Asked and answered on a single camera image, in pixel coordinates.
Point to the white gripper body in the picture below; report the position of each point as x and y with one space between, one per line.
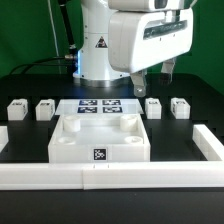
139 40

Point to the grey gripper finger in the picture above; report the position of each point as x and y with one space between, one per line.
167 71
139 82

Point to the white square table top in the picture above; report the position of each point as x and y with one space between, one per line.
96 138

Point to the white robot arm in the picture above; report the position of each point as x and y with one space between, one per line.
93 67

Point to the white U-shaped obstacle fence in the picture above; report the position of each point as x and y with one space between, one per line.
207 173

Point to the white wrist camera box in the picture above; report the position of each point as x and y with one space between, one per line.
139 5

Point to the white marker base plate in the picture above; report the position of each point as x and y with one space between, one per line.
99 106

